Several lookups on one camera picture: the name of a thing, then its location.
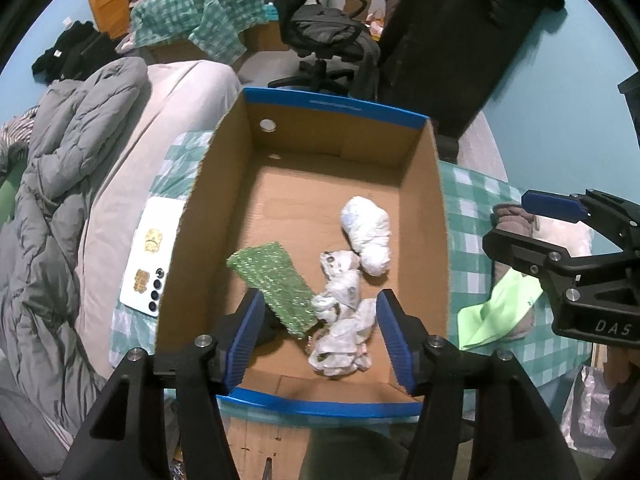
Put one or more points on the grey quilted comforter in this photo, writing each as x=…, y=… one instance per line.
x=55, y=210

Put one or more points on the black office chair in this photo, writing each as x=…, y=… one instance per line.
x=320, y=75

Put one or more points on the white smartphone with stickers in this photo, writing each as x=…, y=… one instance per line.
x=160, y=210

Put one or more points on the flat cardboard sheet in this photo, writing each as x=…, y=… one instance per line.
x=255, y=450

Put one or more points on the brown folded socks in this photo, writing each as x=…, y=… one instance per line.
x=510, y=215

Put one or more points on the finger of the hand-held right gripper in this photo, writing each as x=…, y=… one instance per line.
x=520, y=252
x=550, y=205

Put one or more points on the large cardboard box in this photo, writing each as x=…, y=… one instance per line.
x=265, y=40

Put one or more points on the blue-rimmed cardboard box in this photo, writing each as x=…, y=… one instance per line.
x=300, y=200

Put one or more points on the white mesh bath pouf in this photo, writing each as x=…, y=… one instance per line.
x=560, y=235

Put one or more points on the white plastic bag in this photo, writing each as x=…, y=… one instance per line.
x=340, y=340

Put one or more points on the silver plastic bag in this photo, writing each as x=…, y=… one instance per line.
x=585, y=410

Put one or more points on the green pillow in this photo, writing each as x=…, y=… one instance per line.
x=7, y=195

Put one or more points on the black cylinder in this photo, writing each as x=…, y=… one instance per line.
x=447, y=150

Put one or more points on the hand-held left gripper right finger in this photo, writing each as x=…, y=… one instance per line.
x=395, y=340

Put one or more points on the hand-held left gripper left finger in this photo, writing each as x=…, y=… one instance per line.
x=245, y=340

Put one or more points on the green checkered cover cloth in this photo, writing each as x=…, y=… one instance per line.
x=210, y=20

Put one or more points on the green sparkly cloth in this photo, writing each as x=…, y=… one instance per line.
x=270, y=275

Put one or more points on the wooden board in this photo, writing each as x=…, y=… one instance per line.
x=598, y=357

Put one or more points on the pile of black clothes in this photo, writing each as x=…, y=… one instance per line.
x=70, y=52

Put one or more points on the green checkered tablecloth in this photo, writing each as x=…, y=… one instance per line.
x=470, y=195

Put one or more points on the white wadded bundle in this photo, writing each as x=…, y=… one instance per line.
x=367, y=230

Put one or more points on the light green cloth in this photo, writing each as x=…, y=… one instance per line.
x=490, y=320

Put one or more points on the person's right forearm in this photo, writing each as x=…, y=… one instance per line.
x=625, y=395

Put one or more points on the black wall fixture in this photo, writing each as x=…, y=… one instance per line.
x=631, y=110

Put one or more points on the black hanging coat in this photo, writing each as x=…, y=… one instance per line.
x=450, y=35

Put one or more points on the bed with grey sheet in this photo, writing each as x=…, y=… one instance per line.
x=165, y=110

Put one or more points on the striped cloth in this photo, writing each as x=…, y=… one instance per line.
x=15, y=130

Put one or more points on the olive green cloth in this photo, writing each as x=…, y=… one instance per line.
x=355, y=455

